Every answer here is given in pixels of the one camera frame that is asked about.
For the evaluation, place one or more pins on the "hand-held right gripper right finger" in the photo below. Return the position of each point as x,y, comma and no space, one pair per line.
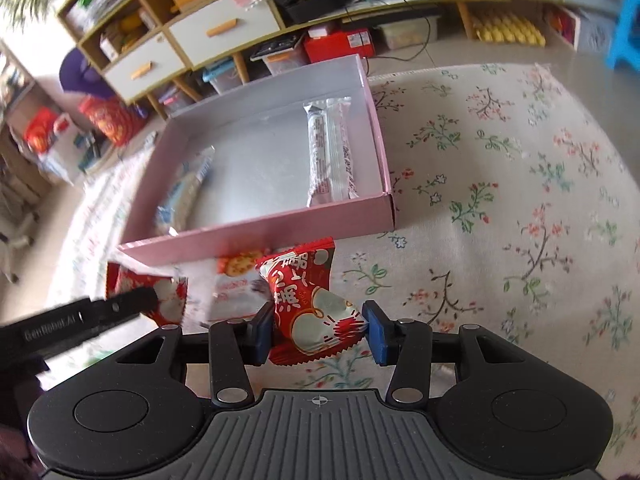
375,334

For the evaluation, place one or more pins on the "floral tablecloth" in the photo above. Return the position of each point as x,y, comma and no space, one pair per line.
500,160

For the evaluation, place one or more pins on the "red gift bag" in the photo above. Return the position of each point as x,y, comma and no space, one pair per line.
112,120

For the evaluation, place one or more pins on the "red snack packet white print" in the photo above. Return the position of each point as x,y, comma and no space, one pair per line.
310,310
170,301

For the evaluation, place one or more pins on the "white shopping bag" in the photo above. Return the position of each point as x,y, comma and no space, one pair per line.
50,140

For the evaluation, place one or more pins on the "white printed box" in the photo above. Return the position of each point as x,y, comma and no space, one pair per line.
590,32

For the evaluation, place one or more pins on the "long silver snack packet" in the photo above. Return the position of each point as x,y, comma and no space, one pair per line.
327,155

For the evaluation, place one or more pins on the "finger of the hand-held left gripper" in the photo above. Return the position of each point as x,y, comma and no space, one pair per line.
140,299

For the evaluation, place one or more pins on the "pink cardboard box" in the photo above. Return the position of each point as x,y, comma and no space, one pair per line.
260,241

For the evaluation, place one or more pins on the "blue lidded storage bin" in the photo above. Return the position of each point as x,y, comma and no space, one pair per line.
222,76

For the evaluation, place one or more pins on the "clear storage bin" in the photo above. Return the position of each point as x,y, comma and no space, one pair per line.
285,64
407,34

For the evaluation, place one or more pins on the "blue white snack packet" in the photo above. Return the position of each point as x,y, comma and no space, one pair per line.
187,185

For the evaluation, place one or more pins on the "blue plastic stool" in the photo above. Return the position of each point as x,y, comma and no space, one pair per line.
625,25

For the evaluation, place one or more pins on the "black keypad device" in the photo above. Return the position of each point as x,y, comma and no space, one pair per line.
277,46

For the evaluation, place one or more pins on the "red cardboard box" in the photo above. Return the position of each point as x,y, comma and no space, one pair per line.
340,45

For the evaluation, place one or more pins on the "yellow bead toy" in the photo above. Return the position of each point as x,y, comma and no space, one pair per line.
507,30

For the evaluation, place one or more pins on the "white cookie print snack packet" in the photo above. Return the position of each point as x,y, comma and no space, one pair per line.
235,285

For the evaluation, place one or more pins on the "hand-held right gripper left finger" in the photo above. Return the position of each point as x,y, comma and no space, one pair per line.
260,334

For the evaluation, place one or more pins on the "purple cap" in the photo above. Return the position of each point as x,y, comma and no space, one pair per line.
82,77

